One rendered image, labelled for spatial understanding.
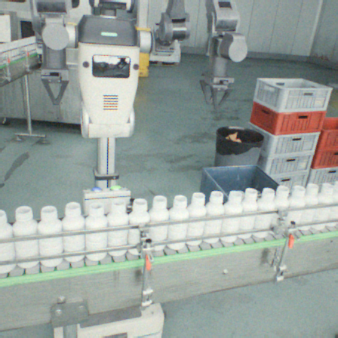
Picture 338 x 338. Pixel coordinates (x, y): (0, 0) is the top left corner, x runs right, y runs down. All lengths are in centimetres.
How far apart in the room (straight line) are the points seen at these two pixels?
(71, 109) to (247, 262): 379
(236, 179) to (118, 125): 71
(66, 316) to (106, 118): 75
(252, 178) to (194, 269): 88
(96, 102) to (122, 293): 73
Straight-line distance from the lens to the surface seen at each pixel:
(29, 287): 103
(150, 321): 187
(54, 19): 86
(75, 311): 110
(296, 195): 120
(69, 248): 100
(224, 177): 179
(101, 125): 146
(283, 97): 322
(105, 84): 141
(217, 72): 104
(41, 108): 480
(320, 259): 140
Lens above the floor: 167
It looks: 24 degrees down
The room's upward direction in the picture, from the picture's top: 7 degrees clockwise
